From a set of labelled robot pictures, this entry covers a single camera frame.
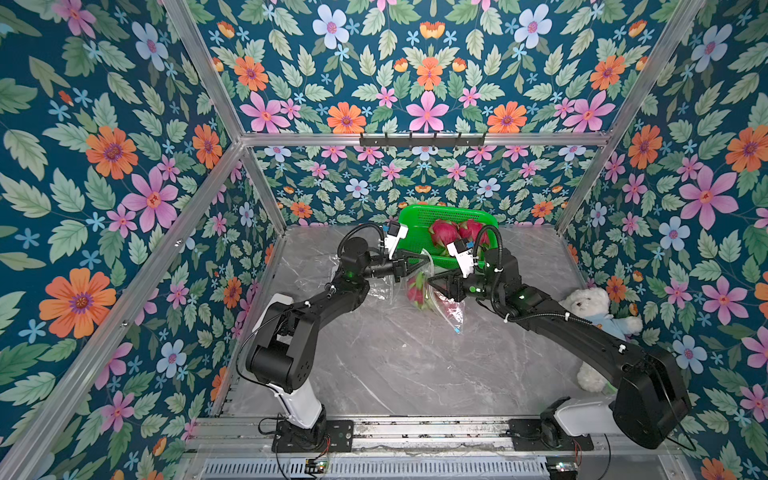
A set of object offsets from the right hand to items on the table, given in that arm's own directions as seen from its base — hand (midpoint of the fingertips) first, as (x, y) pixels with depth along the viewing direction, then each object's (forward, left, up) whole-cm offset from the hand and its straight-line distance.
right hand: (440, 271), depth 77 cm
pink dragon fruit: (+31, -13, -16) cm, 38 cm away
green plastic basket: (+40, +6, -18) cm, 45 cm away
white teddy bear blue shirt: (+1, -46, -15) cm, 49 cm away
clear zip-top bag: (-7, -3, -9) cm, 12 cm away
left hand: (+1, +3, +3) cm, 4 cm away
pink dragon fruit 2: (+30, -4, -15) cm, 33 cm away
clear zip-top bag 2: (+8, +18, -20) cm, 29 cm away
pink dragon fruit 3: (-1, +6, -7) cm, 10 cm away
